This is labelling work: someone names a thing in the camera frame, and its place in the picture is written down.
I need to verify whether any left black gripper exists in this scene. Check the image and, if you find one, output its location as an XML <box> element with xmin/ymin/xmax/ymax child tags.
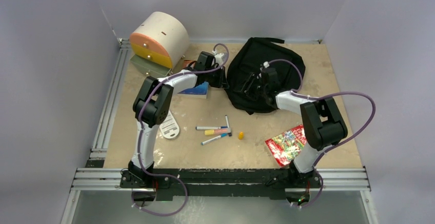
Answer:
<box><xmin>205</xmin><ymin>66</ymin><xmax>229</xmax><ymax>89</ymax></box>

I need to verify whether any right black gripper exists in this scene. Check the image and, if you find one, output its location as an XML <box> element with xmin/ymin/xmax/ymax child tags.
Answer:
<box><xmin>233</xmin><ymin>72</ymin><xmax>268</xmax><ymax>102</ymax></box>

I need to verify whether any black student backpack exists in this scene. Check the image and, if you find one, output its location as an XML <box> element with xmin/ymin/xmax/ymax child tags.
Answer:
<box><xmin>225</xmin><ymin>37</ymin><xmax>306</xmax><ymax>114</ymax></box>

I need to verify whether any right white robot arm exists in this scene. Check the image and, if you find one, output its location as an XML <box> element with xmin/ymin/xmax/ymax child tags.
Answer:
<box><xmin>235</xmin><ymin>68</ymin><xmax>348</xmax><ymax>187</ymax></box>

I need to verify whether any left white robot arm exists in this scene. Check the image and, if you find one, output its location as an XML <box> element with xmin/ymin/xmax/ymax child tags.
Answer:
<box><xmin>127</xmin><ymin>52</ymin><xmax>229</xmax><ymax>188</ymax></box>

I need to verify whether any blue orange book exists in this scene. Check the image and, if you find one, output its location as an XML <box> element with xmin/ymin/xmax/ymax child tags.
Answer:
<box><xmin>178</xmin><ymin>59</ymin><xmax>210</xmax><ymax>99</ymax></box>

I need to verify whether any cream round drawer cabinet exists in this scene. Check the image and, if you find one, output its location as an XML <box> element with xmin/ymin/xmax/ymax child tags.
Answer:
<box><xmin>129</xmin><ymin>11</ymin><xmax>190</xmax><ymax>76</ymax></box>

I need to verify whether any white marker lying lower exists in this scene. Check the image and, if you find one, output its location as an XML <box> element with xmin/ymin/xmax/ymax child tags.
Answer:
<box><xmin>201</xmin><ymin>133</ymin><xmax>228</xmax><ymax>146</ymax></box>

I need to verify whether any white marker blue cap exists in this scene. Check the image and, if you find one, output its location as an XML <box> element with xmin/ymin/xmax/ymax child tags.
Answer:
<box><xmin>195</xmin><ymin>126</ymin><xmax>227</xmax><ymax>131</ymax></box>

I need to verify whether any red colourful booklet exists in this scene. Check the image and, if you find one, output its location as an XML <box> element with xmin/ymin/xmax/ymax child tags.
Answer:
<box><xmin>265</xmin><ymin>125</ymin><xmax>320</xmax><ymax>172</ymax></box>

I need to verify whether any white oval label card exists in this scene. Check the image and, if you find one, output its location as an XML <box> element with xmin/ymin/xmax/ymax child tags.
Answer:
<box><xmin>159</xmin><ymin>111</ymin><xmax>180</xmax><ymax>140</ymax></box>

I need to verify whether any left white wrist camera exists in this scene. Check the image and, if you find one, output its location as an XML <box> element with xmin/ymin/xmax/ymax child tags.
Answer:
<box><xmin>212</xmin><ymin>50</ymin><xmax>229</xmax><ymax>66</ymax></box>

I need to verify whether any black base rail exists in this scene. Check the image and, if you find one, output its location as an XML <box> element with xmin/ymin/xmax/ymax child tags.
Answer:
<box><xmin>120</xmin><ymin>168</ymin><xmax>321</xmax><ymax>201</ymax></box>

